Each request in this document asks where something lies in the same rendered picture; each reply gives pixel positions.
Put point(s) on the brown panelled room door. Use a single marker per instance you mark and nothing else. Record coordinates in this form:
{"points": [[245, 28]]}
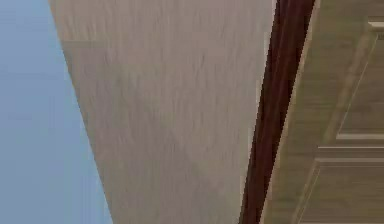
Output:
{"points": [[336, 126]]}

